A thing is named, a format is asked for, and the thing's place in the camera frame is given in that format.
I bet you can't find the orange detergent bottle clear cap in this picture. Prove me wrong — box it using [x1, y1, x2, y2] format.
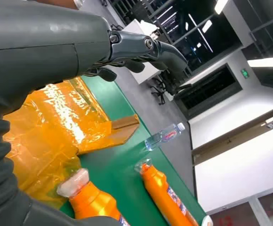
[56, 168, 130, 226]
[134, 158, 200, 226]

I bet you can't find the clear water bottle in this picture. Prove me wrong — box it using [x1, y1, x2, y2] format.
[144, 122, 186, 152]

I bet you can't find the small white bottle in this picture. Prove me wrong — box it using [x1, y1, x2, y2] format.
[201, 215, 213, 226]

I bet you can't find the yellow film wrapped cardboard box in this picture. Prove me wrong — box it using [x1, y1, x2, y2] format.
[2, 76, 140, 210]

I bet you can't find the white desk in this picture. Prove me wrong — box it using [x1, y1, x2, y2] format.
[121, 18, 163, 85]

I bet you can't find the black office chair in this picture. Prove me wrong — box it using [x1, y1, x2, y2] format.
[150, 67, 194, 106]

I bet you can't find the ceiling light panel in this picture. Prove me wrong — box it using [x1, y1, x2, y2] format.
[213, 0, 229, 16]
[247, 56, 273, 69]

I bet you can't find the wood trimmed white counter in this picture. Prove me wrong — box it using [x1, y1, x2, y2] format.
[192, 105, 273, 167]

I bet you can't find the green exit sign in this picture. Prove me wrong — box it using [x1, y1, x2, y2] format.
[241, 67, 250, 80]

